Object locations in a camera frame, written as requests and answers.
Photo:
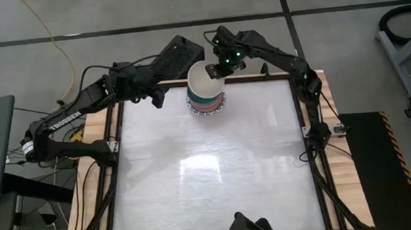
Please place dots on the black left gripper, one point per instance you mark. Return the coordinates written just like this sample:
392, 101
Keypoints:
141, 81

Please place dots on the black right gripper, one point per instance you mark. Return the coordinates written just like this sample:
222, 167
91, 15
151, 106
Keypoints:
230, 49

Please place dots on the cream plastic bowl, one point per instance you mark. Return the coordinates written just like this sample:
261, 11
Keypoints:
201, 80

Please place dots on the teal plastic bowl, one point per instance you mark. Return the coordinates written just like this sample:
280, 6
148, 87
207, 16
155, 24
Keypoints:
204, 98

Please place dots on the pink plastic bowl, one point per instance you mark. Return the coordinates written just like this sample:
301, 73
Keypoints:
206, 104

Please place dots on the coral red plastic bowl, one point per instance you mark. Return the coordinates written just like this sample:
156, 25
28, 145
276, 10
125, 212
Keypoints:
207, 108

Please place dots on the blue patterned paper bowl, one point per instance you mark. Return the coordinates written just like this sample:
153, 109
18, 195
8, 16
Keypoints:
207, 113

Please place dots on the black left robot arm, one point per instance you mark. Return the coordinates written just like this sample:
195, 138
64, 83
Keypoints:
64, 121

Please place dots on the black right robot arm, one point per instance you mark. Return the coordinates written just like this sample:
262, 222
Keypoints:
277, 55

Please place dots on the black perforated computer tower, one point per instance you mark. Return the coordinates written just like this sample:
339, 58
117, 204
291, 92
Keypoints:
179, 57

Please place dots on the wooden table board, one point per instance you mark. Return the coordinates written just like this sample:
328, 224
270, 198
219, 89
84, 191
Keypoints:
340, 171

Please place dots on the black equipment stand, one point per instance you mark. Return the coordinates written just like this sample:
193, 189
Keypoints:
33, 192

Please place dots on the black angular device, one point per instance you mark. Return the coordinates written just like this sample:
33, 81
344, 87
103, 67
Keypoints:
250, 229

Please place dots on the large black hazard-striped mat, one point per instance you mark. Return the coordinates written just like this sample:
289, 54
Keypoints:
373, 176

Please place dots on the black clamp post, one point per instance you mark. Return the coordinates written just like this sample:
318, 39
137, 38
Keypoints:
264, 70

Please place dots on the black aluminium table frame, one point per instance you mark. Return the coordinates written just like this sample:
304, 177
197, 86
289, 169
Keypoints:
120, 135

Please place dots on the grey metal frame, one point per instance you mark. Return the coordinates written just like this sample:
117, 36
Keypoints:
401, 56

